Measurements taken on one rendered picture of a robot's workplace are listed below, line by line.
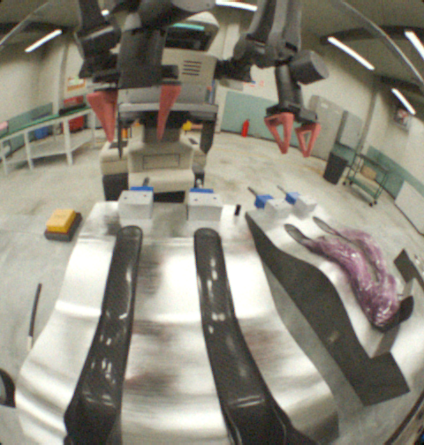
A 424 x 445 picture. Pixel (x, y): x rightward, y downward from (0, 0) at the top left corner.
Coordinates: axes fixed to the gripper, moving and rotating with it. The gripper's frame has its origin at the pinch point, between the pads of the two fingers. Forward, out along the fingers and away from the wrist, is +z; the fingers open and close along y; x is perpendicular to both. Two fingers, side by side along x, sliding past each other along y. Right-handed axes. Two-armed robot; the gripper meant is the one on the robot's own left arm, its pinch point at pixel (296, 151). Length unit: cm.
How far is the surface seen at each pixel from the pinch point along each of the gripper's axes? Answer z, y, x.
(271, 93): -241, 322, 363
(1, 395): 28, -61, -21
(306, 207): 12.4, 7.3, 2.8
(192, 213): 10.5, -21.8, -0.1
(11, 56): -492, -512, 371
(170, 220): 11.4, -25.1, 1.0
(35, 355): 17.7, -42.8, -17.0
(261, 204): 11.7, -3.8, 7.4
